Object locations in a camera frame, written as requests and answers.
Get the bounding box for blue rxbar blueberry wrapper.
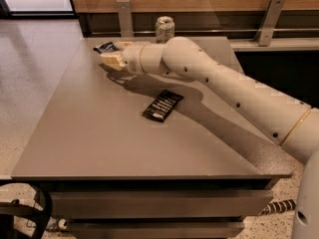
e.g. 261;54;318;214
94;42;118;54

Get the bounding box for right metal wall bracket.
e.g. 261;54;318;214
254;0;286;47

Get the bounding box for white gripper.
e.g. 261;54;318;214
101;41;148;75

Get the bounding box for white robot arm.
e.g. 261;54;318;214
95;37;319;239

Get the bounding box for metal wall bracket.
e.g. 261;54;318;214
254;0;286;47
116;0;134;37

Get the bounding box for left metal wall bracket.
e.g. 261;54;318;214
116;0;134;37

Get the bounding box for metal rail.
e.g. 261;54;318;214
90;28;319;39

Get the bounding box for black snack bar wrapper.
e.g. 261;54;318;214
143;90;183;122

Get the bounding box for green and white soda can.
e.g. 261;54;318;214
156;16;174;43

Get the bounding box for grey table with drawers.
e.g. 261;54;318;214
12;39;291;239

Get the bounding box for black and white striped cable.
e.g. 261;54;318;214
258;198;297;217

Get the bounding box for black chair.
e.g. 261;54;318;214
0;184;52;239

